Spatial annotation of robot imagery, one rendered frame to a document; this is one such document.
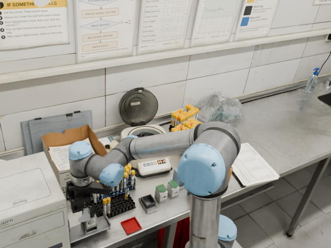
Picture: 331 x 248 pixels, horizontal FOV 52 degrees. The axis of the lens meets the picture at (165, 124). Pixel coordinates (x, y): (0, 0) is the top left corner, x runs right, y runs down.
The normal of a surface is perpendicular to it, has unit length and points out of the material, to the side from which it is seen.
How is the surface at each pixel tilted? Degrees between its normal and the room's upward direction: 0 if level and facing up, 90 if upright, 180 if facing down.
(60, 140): 87
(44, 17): 88
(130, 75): 90
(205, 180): 83
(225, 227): 7
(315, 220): 0
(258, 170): 1
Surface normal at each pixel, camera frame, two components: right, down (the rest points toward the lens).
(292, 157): 0.11, -0.82
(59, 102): 0.51, 0.54
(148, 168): 0.25, -0.50
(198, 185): -0.47, 0.35
